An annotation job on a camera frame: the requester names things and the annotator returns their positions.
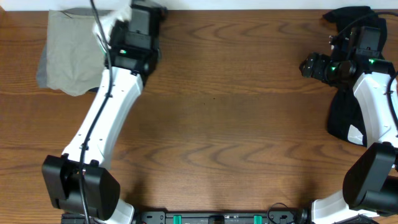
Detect grey folded garment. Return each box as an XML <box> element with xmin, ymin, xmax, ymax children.
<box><xmin>35</xmin><ymin>7</ymin><xmax>113</xmax><ymax>88</ymax></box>

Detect black logo t-shirt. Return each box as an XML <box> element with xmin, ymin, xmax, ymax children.
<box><xmin>323</xmin><ymin>6</ymin><xmax>387</xmax><ymax>147</ymax></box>

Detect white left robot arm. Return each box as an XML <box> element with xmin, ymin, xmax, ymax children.
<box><xmin>42</xmin><ymin>46</ymin><xmax>160</xmax><ymax>223</ymax></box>

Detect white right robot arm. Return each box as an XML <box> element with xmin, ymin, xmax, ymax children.
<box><xmin>299</xmin><ymin>53</ymin><xmax>397</xmax><ymax>223</ymax></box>

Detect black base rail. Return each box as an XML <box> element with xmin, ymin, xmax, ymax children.
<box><xmin>60</xmin><ymin>202</ymin><xmax>374</xmax><ymax>224</ymax></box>

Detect white printed t-shirt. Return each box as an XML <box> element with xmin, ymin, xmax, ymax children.
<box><xmin>90</xmin><ymin>1</ymin><xmax>131</xmax><ymax>54</ymax></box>

